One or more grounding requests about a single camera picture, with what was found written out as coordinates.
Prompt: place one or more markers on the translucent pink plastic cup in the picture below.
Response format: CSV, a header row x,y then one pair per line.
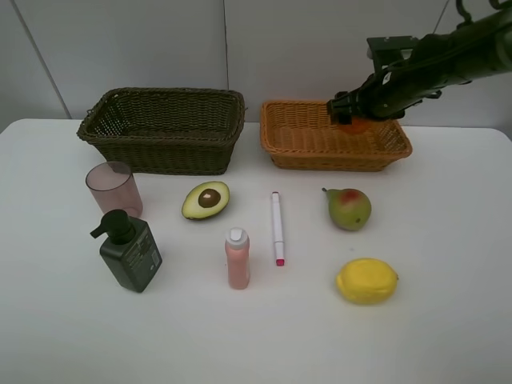
x,y
113,187

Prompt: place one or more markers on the white marker pink caps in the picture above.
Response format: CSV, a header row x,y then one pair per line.
x,y
278,240

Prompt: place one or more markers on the dark green pump bottle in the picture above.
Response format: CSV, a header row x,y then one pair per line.
x,y
129,251

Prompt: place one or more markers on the pink bottle white cap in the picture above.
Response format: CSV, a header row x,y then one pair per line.
x,y
237,246

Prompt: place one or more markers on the halved avocado with pit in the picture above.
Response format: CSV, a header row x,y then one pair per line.
x,y
206,200

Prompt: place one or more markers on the orange wicker basket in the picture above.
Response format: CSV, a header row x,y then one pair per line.
x,y
299,135

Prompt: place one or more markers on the yellow lemon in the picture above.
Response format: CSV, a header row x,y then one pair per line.
x,y
366,281

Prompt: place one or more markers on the dark brown wicker basket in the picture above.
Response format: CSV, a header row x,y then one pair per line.
x,y
182,131

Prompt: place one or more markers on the orange mandarin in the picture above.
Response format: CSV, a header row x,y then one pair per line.
x,y
355,125

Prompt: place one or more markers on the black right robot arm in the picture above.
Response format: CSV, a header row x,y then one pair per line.
x,y
476,49

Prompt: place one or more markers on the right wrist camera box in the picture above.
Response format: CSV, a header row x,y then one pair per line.
x,y
384,51

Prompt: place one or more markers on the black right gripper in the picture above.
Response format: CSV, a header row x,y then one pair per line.
x,y
386,97

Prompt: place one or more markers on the green red pear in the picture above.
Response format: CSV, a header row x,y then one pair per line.
x,y
349,209

